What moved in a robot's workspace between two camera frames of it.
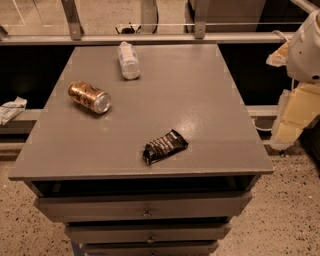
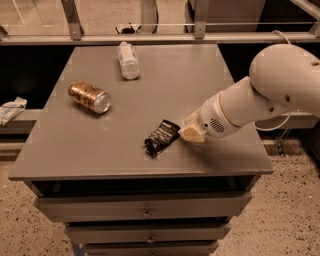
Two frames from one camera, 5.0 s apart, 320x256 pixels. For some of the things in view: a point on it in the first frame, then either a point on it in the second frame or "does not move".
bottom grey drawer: x=188 y=248 does not move
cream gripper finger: x=280 y=56 to x=215 y=121
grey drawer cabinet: x=142 y=150 does not move
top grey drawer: x=140 y=206 does not move
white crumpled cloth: x=11 y=109 does not move
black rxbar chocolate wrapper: x=163 y=146 to x=163 y=135
